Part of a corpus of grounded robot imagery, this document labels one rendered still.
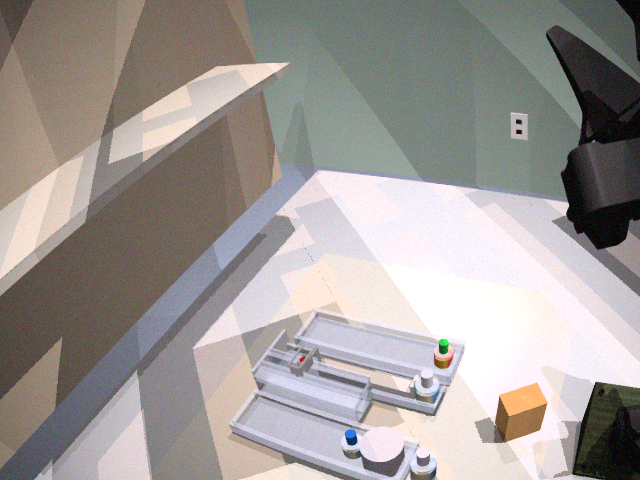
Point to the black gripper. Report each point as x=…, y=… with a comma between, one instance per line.
x=609, y=98

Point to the brown block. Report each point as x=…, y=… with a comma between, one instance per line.
x=520, y=412

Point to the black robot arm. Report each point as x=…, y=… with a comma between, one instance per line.
x=602, y=183

